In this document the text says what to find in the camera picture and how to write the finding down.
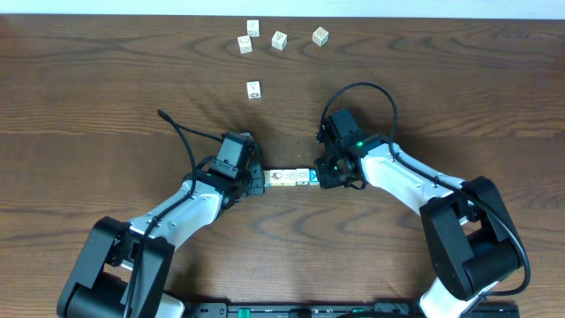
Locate wooden block top back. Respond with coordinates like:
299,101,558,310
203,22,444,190
246,19,260,37

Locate wooden block red picture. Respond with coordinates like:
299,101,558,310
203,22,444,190
269,170,284,186

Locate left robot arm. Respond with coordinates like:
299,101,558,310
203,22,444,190
56,132,264,317

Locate wooden block teal side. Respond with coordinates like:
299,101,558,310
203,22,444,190
296,168,310,186

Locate wooden block number three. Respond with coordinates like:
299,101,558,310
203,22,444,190
271,31,288,50

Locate wooden block blue side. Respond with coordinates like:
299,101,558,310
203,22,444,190
263,170,271,188

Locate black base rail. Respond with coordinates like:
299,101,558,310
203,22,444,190
189,300,522,318

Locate blue top wooden block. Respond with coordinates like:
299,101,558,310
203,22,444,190
309,169,320,185

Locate wooden block yellow side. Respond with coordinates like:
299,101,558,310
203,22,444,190
246,81,261,99

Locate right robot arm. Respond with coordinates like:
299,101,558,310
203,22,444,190
315,128,531,317

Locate wooden block red side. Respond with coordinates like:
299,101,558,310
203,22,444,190
237,35,252,54

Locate wooden block far right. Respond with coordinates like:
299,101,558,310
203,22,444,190
313,26,329,47

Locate plain cream wooden block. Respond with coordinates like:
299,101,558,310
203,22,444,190
282,170,297,186

